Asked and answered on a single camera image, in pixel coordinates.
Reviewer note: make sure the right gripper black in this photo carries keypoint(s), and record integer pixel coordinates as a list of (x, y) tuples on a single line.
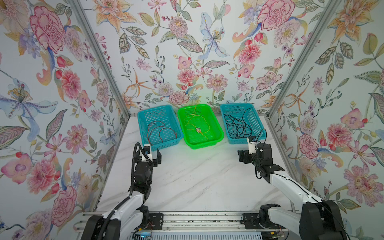
[(244, 154)]

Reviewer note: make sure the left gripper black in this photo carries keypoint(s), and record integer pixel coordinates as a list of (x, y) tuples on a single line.
[(154, 162)]

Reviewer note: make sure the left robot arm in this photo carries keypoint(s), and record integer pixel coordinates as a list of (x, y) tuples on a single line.
[(126, 207)]

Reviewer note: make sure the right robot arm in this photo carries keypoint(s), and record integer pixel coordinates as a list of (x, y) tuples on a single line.
[(318, 219)]

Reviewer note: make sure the teal basket right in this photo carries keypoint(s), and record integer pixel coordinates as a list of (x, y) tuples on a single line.
[(241, 121)]

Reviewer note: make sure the teal basket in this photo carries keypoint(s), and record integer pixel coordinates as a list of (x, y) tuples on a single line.
[(159, 127), (241, 121)]

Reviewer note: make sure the teal basket left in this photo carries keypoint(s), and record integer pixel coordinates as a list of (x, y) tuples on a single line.
[(159, 127)]

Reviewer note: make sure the bright green basket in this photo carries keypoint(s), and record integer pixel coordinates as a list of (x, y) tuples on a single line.
[(200, 116)]

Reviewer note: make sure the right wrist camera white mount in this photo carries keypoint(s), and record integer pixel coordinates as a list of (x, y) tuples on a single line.
[(252, 145)]

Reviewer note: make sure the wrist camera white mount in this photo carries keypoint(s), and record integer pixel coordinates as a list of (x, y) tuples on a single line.
[(252, 145), (147, 156)]

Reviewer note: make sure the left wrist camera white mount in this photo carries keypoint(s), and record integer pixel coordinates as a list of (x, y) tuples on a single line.
[(147, 156)]

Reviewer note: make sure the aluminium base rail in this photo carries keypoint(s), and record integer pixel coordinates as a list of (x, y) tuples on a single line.
[(210, 223)]

